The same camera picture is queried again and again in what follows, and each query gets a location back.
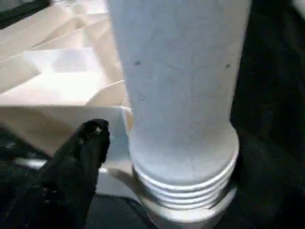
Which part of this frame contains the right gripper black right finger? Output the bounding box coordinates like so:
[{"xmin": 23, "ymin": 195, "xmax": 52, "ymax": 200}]
[{"xmin": 221, "ymin": 135, "xmax": 305, "ymax": 229}]

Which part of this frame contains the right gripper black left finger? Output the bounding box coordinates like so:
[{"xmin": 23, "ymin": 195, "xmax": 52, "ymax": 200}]
[{"xmin": 9, "ymin": 118, "xmax": 110, "ymax": 229}]

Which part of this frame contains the white plastic table top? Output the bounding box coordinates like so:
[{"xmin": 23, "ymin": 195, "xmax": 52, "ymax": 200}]
[{"xmin": 0, "ymin": 0, "xmax": 239, "ymax": 229}]

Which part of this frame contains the white plastic table leg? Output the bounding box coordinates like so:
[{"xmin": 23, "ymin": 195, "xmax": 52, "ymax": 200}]
[{"xmin": 106, "ymin": 0, "xmax": 251, "ymax": 210}]

